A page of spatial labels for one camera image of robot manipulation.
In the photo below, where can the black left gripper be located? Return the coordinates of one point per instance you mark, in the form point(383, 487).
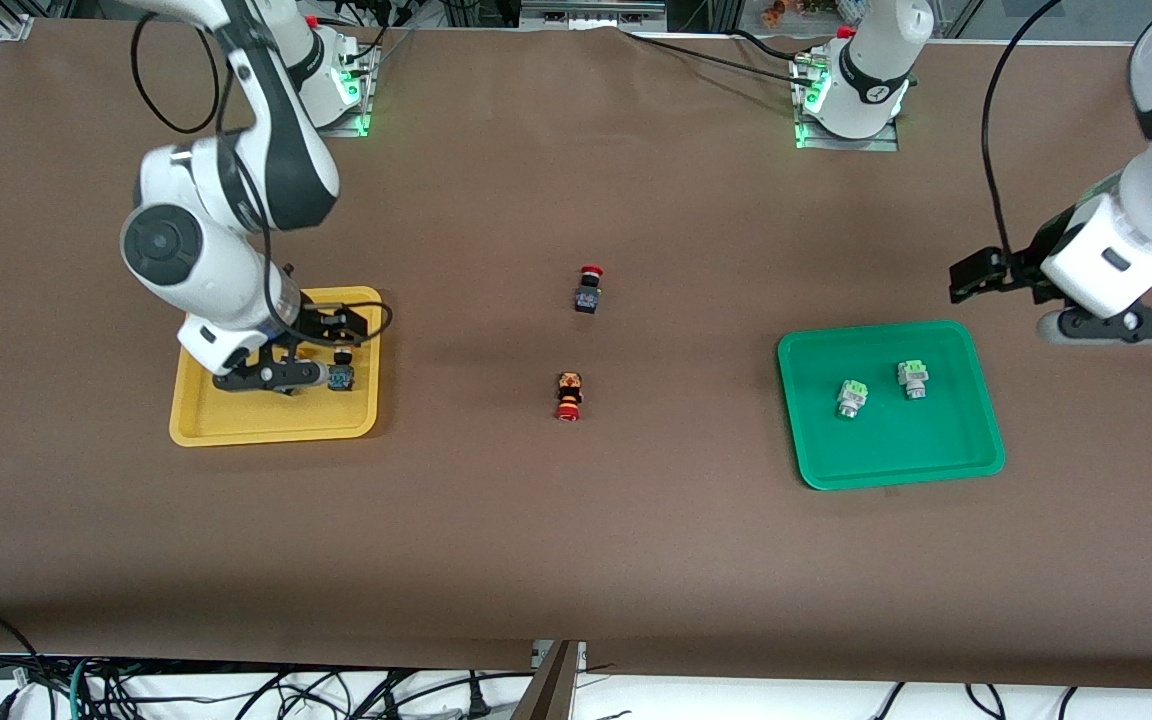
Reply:
point(1034, 264)

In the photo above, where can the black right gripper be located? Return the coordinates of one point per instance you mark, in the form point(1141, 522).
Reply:
point(321, 327)

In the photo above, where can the yellow push button switch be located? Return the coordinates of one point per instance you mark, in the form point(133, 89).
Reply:
point(341, 378)

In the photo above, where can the green push button switch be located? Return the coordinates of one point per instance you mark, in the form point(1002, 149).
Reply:
point(913, 379)
point(850, 398)

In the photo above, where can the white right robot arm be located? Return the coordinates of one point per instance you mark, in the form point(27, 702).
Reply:
point(196, 250)

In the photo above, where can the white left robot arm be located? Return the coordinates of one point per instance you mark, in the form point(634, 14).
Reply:
point(1136, 230)

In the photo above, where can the yellow plastic tray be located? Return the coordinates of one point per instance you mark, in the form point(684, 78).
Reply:
point(266, 415)

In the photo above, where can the green plastic tray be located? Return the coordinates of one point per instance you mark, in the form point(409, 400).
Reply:
point(891, 440)

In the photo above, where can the brown table cloth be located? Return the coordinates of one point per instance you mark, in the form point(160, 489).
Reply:
point(576, 550)

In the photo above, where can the wooden table leg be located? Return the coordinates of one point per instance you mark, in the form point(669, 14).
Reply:
point(546, 690)

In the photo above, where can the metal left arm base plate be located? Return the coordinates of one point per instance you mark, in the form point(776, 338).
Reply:
point(806, 135)

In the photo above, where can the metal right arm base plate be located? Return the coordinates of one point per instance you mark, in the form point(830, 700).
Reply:
point(361, 100)

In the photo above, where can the red push button switch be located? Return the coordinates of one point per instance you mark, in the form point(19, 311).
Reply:
point(568, 396)
point(588, 290)

